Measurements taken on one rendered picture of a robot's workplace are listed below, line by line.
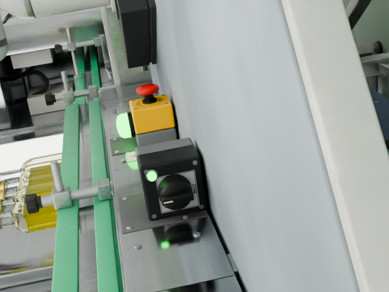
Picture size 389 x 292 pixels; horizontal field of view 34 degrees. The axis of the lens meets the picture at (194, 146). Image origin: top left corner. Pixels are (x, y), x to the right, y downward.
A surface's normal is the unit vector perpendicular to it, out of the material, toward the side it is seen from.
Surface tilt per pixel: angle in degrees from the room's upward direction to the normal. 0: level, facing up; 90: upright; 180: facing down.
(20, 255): 90
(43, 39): 90
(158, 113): 90
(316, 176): 0
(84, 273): 90
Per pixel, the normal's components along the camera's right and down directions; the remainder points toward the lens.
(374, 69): 0.17, 0.33
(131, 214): -0.14, -0.92
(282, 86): -0.98, 0.18
